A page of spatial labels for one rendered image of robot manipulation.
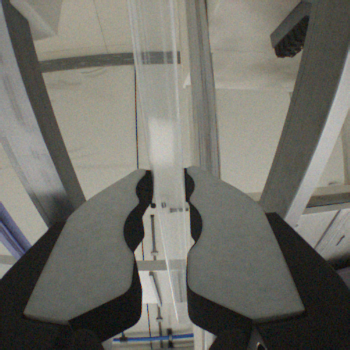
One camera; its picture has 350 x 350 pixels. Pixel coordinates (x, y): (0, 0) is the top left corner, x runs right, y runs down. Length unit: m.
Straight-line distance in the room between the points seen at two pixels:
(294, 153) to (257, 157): 1.87
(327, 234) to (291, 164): 0.15
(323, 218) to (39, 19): 0.35
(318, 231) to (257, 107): 1.87
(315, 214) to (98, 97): 1.88
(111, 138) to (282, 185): 1.77
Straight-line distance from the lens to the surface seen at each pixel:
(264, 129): 2.19
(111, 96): 2.08
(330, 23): 0.24
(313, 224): 0.37
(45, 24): 0.21
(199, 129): 0.55
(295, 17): 0.59
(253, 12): 0.60
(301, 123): 0.27
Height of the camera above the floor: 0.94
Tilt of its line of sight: 1 degrees down
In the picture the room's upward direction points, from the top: 177 degrees clockwise
